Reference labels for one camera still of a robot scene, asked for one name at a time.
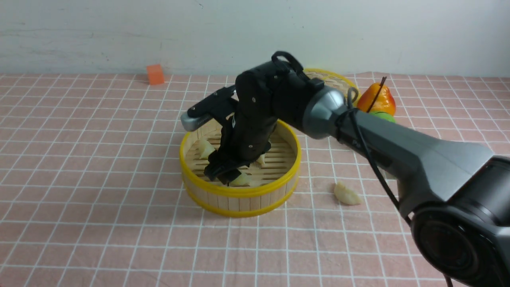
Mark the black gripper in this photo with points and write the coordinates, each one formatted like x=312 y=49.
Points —
x=243 y=140

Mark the pale green dumpling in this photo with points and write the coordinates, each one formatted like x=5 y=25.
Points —
x=243 y=180

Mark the white dumpling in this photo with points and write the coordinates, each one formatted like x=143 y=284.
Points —
x=261 y=160
x=205 y=149
x=345 y=195

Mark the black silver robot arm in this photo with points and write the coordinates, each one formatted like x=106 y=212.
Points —
x=453 y=195

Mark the yellow rimmed bamboo steamer tray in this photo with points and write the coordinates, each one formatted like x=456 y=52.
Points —
x=268 y=185

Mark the yellow woven steamer lid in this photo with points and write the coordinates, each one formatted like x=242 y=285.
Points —
x=332 y=79

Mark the orange foam cube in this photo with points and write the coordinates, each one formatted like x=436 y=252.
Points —
x=155 y=74

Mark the pink checked tablecloth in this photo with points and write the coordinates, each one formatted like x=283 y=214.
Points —
x=91 y=196

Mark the green toy melon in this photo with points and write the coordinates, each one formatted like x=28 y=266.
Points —
x=383 y=115

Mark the orange yellow toy pear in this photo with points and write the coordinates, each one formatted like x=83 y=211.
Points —
x=377 y=98

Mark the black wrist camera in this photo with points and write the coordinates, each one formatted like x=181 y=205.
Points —
x=211 y=109

